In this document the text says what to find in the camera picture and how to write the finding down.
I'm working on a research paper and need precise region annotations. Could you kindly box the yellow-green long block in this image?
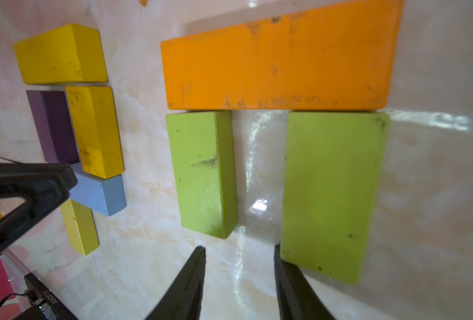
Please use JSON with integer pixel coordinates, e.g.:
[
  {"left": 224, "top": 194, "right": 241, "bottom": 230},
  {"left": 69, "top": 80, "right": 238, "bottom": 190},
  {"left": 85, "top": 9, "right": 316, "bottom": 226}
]
[{"left": 60, "top": 199, "right": 100, "bottom": 256}]

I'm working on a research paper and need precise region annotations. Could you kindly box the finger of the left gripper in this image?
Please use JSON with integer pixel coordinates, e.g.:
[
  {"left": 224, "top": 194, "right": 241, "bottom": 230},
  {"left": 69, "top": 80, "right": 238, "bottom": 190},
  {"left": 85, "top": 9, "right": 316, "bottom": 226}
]
[{"left": 0, "top": 163, "right": 78, "bottom": 254}]

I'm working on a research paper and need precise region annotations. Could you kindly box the short yellow block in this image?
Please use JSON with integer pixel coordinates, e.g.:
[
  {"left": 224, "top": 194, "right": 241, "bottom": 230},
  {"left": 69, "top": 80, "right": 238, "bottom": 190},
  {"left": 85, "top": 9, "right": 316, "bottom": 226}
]
[{"left": 66, "top": 86, "right": 124, "bottom": 179}]

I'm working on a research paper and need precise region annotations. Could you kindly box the orange block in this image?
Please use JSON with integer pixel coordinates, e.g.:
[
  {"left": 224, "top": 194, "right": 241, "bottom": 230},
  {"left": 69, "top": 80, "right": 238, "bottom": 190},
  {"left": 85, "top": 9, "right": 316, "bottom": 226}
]
[{"left": 161, "top": 1, "right": 403, "bottom": 111}]

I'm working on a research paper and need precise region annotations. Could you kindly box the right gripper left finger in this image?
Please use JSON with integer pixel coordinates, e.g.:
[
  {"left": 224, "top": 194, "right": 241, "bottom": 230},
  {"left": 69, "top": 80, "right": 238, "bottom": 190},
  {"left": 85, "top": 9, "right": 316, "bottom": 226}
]
[{"left": 146, "top": 246, "right": 206, "bottom": 320}]

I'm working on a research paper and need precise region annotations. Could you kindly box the long yellow block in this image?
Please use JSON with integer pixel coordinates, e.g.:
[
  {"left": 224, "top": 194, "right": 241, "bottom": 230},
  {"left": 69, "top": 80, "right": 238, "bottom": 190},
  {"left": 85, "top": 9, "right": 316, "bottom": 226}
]
[{"left": 13, "top": 24, "right": 108, "bottom": 85}]

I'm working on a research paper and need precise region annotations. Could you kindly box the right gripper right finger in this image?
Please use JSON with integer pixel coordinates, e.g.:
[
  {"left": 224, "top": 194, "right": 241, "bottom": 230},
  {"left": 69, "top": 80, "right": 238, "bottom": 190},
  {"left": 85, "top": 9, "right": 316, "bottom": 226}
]
[{"left": 274, "top": 244, "right": 335, "bottom": 320}]

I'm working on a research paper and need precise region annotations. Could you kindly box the purple block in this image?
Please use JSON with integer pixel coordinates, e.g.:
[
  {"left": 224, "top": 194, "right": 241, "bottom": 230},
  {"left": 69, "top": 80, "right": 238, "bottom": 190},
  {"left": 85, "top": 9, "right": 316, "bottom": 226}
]
[{"left": 26, "top": 90, "right": 80, "bottom": 164}]

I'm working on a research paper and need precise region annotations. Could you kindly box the green block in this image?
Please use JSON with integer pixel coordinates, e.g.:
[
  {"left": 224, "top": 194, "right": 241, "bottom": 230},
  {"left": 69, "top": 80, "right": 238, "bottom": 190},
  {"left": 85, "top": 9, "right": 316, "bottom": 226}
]
[
  {"left": 166, "top": 111, "right": 239, "bottom": 239},
  {"left": 280, "top": 111, "right": 391, "bottom": 285}
]

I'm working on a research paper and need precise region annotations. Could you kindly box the light blue block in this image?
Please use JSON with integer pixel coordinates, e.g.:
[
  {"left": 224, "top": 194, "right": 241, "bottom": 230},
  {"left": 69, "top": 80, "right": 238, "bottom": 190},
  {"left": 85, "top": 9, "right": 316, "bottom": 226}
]
[{"left": 70, "top": 163, "right": 126, "bottom": 217}]

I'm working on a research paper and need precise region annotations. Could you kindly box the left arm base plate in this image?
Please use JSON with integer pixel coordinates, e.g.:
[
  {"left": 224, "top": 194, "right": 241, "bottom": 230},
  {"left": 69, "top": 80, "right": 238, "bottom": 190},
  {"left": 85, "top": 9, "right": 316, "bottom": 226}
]
[{"left": 15, "top": 273, "right": 78, "bottom": 320}]

